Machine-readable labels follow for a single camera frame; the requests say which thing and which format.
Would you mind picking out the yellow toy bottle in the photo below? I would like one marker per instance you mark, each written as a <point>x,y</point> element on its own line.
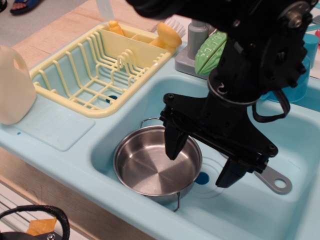
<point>115,27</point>

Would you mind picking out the blue sandal with foot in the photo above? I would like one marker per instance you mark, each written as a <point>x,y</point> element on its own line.
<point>20,7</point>

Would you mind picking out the grey toy faucet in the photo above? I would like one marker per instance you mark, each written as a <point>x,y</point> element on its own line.
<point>198,32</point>

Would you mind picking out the stainless steel pot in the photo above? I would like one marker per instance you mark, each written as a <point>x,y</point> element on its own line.
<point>141,164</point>

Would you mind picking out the blue toy spatula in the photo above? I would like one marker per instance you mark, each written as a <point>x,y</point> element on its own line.
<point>313,26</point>

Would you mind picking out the yellow dish drying rack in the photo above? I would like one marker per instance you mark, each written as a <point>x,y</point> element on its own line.
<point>96,73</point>

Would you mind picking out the orange tape piece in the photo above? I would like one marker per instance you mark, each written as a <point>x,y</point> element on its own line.
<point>41,226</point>

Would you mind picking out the grey toy fork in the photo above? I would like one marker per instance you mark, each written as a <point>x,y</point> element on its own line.
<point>275,181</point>

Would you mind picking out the large blue plastic mug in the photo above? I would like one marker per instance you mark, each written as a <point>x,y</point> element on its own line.
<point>295,94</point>

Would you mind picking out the cream plastic jug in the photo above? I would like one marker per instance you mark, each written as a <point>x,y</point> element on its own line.
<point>17,92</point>

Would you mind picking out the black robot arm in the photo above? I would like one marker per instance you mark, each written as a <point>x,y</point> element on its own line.
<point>263,54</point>

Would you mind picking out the small blue plastic cup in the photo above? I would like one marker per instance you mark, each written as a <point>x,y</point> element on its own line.
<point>311,43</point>

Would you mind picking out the green bitter melon toy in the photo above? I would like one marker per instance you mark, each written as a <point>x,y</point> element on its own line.
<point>210,52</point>

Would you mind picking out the yellow dish brush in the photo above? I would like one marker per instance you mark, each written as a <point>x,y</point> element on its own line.
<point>170,33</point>

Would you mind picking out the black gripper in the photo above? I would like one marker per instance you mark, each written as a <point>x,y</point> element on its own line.
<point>225,128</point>

